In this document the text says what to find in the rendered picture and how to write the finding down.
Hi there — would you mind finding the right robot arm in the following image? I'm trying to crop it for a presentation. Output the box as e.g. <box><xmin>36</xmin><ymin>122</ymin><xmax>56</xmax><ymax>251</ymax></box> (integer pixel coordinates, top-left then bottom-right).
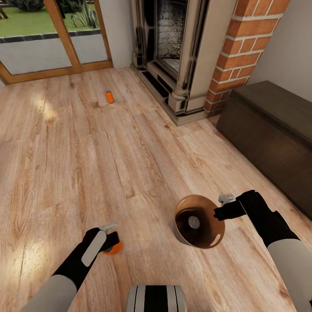
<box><xmin>214</xmin><ymin>190</ymin><xmax>312</xmax><ymax>312</ymax></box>

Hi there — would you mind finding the trash can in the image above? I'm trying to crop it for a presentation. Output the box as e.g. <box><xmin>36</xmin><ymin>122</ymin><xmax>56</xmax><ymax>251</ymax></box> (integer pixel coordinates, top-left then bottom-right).
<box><xmin>173</xmin><ymin>195</ymin><xmax>225</xmax><ymax>250</ymax></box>

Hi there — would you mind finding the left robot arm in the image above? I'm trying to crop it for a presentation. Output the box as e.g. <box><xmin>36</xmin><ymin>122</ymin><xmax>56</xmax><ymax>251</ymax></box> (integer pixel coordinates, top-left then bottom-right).
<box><xmin>19</xmin><ymin>220</ymin><xmax>120</xmax><ymax>312</ymax></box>

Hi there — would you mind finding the can of soda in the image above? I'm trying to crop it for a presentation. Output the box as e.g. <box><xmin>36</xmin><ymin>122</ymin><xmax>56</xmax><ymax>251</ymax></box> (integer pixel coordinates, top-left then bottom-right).
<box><xmin>106</xmin><ymin>91</ymin><xmax>114</xmax><ymax>104</ymax></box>
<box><xmin>183</xmin><ymin>215</ymin><xmax>200</xmax><ymax>234</ymax></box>
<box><xmin>103</xmin><ymin>239</ymin><xmax>123</xmax><ymax>255</ymax></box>

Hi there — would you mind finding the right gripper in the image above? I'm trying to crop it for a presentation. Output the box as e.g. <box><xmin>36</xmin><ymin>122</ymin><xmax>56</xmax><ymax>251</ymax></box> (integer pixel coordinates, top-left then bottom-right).
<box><xmin>214</xmin><ymin>202</ymin><xmax>240</xmax><ymax>221</ymax></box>

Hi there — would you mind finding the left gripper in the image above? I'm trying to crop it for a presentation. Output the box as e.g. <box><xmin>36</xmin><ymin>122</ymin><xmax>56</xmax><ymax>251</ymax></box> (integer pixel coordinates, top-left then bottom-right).
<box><xmin>99</xmin><ymin>231</ymin><xmax>120</xmax><ymax>252</ymax></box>

